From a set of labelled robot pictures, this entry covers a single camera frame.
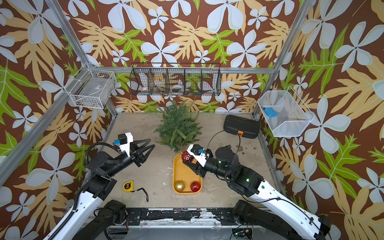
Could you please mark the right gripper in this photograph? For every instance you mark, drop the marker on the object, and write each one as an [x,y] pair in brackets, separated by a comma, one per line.
[193,166]

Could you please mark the red glitter ornament ball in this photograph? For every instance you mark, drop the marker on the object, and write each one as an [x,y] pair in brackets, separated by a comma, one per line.
[195,186]

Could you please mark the yellow plastic tray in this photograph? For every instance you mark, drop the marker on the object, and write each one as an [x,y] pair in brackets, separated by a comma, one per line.
[188,176]

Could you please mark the white wire basket left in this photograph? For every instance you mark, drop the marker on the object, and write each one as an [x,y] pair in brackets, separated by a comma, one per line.
[91,87]

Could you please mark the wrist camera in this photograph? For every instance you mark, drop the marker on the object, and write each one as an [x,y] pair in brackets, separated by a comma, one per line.
[123,143]
[200,154]

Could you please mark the blue object in basket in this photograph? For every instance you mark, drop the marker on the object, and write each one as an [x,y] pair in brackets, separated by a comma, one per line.
[270,112]

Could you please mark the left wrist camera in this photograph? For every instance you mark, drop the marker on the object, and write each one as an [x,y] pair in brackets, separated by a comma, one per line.
[123,143]

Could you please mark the gold ornament ball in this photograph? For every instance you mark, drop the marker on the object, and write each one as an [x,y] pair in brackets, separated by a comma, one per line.
[179,185]

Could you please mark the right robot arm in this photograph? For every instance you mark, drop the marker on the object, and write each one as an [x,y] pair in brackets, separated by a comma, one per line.
[267,207]

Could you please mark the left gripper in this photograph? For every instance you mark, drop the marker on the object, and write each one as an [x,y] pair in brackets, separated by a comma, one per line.
[135,155]

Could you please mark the black wire wall basket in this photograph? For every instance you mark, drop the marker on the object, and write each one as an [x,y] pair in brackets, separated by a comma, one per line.
[198,79]

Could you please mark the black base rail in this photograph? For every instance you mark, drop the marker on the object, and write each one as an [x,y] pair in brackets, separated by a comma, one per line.
[181,217]

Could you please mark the small green christmas tree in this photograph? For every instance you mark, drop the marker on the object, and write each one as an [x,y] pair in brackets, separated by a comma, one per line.
[178,127]

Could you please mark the white wire basket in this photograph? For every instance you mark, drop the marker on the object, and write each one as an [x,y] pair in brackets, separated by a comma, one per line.
[294,116]
[91,87]

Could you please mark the yellow tape measure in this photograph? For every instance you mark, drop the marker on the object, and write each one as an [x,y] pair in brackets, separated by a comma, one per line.
[128,187]

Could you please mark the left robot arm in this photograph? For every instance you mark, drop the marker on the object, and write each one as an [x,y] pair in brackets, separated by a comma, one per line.
[86,220]

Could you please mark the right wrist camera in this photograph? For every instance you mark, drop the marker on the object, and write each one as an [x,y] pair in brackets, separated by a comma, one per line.
[200,154]

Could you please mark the red patterned ornament ball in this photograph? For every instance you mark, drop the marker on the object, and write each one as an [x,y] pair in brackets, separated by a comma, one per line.
[186,157]

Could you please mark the black tool case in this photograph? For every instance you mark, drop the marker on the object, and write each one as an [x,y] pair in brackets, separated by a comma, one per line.
[246,128]

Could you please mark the white wire basket right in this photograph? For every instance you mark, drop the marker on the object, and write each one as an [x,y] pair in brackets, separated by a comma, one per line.
[294,116]

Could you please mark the tape roll in basket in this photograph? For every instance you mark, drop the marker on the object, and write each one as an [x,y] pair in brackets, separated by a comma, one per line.
[177,88]

